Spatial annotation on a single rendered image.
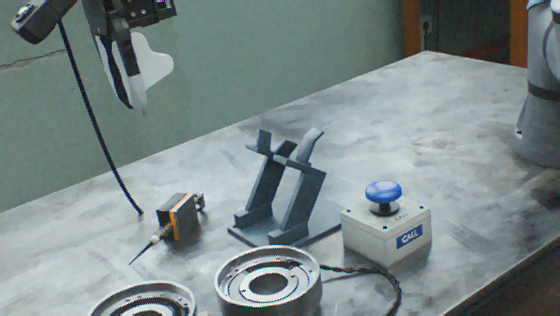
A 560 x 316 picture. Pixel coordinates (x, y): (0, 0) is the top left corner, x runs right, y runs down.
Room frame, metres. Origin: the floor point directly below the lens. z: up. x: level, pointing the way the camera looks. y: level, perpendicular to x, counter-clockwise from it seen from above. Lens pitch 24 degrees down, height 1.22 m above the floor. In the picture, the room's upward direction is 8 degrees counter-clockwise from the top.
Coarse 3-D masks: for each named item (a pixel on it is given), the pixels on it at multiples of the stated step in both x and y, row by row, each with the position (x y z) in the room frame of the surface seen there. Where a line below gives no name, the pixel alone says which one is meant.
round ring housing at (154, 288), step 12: (132, 288) 0.59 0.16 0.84; (144, 288) 0.60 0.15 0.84; (156, 288) 0.60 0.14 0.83; (168, 288) 0.59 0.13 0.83; (180, 288) 0.58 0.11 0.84; (108, 300) 0.58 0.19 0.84; (120, 300) 0.59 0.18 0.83; (132, 300) 0.59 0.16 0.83; (180, 300) 0.58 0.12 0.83; (192, 300) 0.56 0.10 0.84; (96, 312) 0.57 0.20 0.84; (108, 312) 0.57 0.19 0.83; (132, 312) 0.57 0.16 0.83; (144, 312) 0.57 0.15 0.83; (156, 312) 0.56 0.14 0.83; (168, 312) 0.56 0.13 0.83; (192, 312) 0.54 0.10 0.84
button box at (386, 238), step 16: (352, 208) 0.68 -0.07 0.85; (368, 208) 0.68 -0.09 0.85; (400, 208) 0.67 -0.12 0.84; (416, 208) 0.66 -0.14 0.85; (352, 224) 0.66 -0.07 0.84; (368, 224) 0.64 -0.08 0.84; (384, 224) 0.64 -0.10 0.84; (400, 224) 0.64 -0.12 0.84; (416, 224) 0.65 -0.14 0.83; (352, 240) 0.67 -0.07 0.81; (368, 240) 0.64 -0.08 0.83; (384, 240) 0.62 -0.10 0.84; (400, 240) 0.63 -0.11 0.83; (416, 240) 0.65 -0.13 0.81; (368, 256) 0.65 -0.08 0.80; (384, 256) 0.62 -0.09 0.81; (400, 256) 0.63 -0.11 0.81
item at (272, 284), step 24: (240, 264) 0.62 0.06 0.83; (312, 264) 0.60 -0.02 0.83; (216, 288) 0.57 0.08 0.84; (240, 288) 0.58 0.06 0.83; (264, 288) 0.60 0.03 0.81; (288, 288) 0.57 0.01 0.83; (312, 288) 0.55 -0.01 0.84; (240, 312) 0.54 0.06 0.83; (264, 312) 0.53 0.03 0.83; (288, 312) 0.53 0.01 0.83; (312, 312) 0.56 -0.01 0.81
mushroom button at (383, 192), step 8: (376, 184) 0.67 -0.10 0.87; (384, 184) 0.67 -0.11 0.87; (392, 184) 0.67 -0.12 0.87; (368, 192) 0.66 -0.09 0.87; (376, 192) 0.66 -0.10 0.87; (384, 192) 0.66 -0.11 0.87; (392, 192) 0.66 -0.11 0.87; (400, 192) 0.66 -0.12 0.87; (376, 200) 0.65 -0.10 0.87; (384, 200) 0.65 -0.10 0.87; (392, 200) 0.65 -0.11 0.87; (384, 208) 0.66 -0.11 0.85
